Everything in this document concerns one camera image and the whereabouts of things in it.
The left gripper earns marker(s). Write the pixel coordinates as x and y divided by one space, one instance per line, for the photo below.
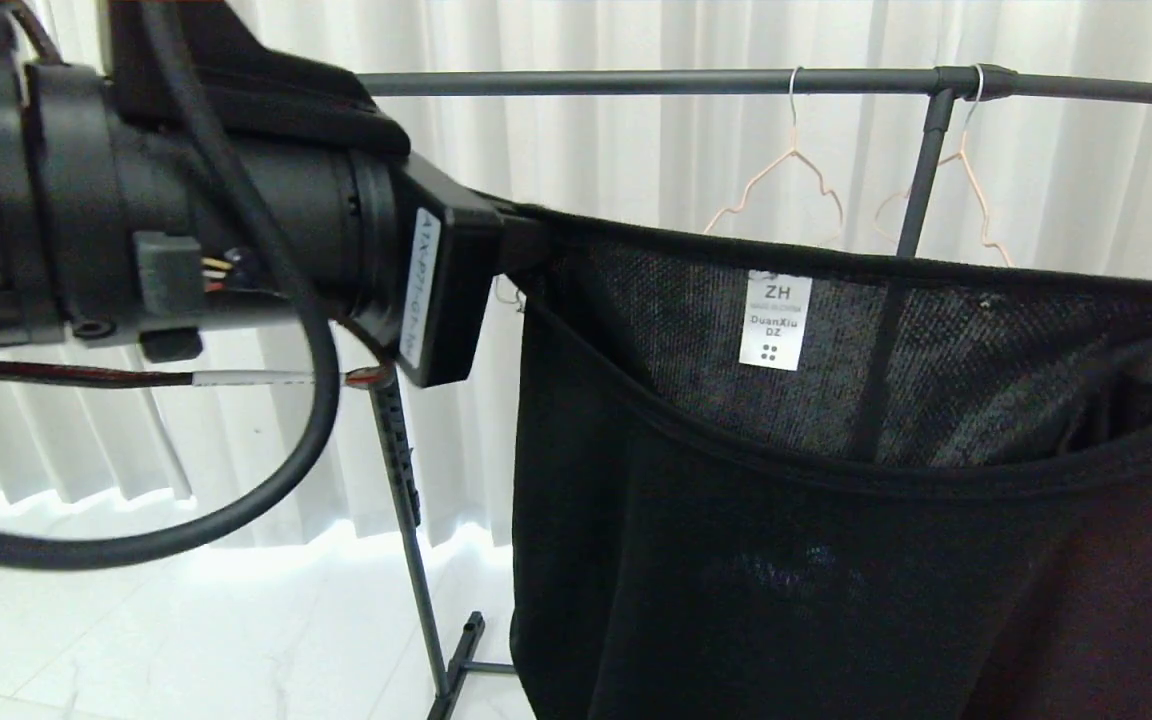
366 230

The black garment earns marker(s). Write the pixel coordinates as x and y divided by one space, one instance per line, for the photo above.
736 600

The black clothes rack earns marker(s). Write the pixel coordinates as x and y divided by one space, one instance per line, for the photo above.
636 82

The white curtain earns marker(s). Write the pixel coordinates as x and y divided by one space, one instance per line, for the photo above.
586 150

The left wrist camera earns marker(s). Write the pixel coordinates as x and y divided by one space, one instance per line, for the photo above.
266 90

